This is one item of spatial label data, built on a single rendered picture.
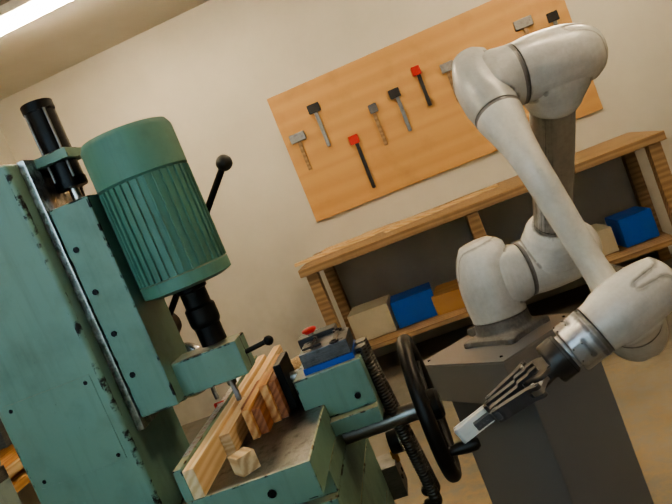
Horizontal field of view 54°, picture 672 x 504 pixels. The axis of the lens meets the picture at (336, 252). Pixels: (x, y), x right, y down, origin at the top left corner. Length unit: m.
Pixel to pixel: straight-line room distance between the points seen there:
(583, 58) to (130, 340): 1.05
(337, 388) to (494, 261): 0.71
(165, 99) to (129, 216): 3.66
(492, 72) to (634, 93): 3.33
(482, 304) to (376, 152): 2.81
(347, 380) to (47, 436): 0.56
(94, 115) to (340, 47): 1.81
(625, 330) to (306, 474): 0.55
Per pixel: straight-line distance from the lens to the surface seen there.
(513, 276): 1.82
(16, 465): 3.59
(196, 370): 1.31
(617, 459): 2.03
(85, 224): 1.28
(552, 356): 1.16
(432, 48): 4.54
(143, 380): 1.31
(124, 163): 1.23
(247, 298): 4.82
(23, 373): 1.35
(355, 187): 4.54
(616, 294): 1.16
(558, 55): 1.47
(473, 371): 1.76
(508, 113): 1.37
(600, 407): 1.97
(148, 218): 1.22
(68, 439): 1.36
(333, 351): 1.24
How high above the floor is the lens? 1.28
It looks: 6 degrees down
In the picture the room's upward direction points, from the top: 22 degrees counter-clockwise
